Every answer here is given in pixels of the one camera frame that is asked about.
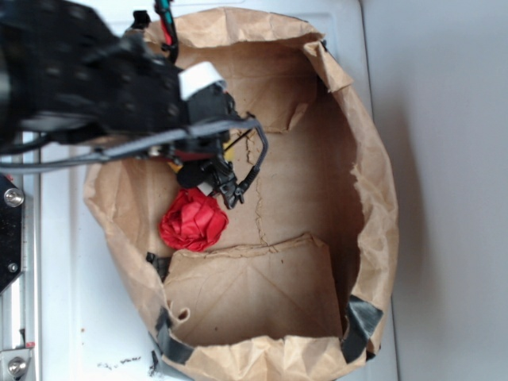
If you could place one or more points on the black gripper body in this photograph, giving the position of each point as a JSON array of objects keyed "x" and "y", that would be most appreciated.
[{"x": 134, "y": 89}]

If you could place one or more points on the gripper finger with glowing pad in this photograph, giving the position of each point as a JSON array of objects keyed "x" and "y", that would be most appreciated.
[
  {"x": 204, "y": 91},
  {"x": 196, "y": 174}
]

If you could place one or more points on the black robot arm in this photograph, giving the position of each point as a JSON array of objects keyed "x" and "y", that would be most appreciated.
[{"x": 67, "y": 79}]

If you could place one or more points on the red crumpled paper ball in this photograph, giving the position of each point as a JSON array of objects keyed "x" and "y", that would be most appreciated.
[{"x": 193, "y": 221}]

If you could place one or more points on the brown paper bag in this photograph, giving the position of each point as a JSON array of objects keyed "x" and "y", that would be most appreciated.
[{"x": 299, "y": 284}]

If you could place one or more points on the black robot base mount plate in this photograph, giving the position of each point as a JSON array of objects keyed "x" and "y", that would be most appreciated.
[{"x": 12, "y": 199}]

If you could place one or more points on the aluminium extrusion rail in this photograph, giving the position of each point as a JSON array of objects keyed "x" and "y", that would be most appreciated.
[{"x": 20, "y": 277}]

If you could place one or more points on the silver corner bracket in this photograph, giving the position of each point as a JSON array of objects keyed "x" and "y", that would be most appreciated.
[{"x": 17, "y": 364}]

